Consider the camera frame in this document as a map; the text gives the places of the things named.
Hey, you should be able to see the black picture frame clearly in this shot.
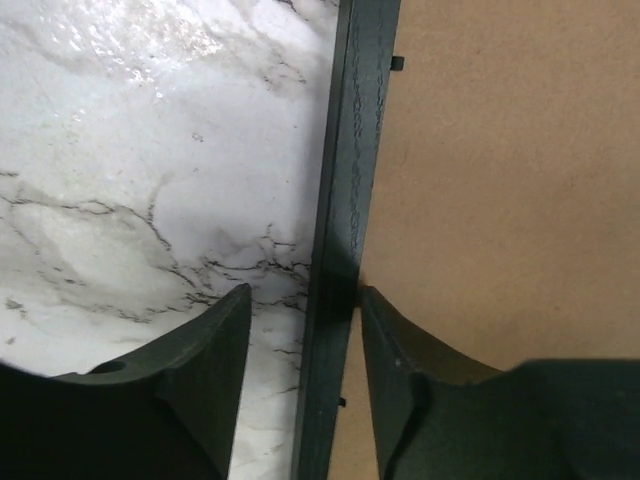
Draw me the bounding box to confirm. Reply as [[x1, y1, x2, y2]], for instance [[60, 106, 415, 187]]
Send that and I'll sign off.
[[291, 1, 639, 479]]

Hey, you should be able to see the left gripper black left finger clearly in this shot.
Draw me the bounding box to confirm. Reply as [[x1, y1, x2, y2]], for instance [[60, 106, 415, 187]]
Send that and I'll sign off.
[[1, 284, 251, 479]]

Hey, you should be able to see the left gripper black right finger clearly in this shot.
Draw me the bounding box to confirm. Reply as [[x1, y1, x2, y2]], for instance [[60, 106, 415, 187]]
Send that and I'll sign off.
[[361, 287, 639, 479]]

